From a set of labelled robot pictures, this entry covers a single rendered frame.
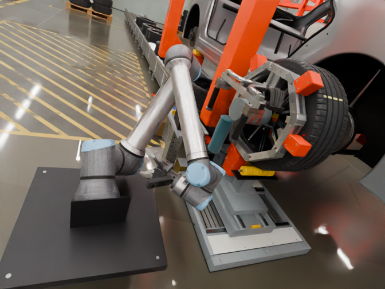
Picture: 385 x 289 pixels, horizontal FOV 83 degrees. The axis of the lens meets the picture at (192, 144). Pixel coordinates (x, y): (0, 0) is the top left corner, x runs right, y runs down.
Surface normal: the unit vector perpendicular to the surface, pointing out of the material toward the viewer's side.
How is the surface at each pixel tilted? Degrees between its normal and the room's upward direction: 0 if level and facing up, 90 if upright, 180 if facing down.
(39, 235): 0
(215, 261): 0
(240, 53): 90
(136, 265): 0
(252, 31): 90
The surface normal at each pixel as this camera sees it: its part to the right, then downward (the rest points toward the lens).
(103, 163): 0.63, -0.17
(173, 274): 0.31, -0.80
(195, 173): -0.37, -0.07
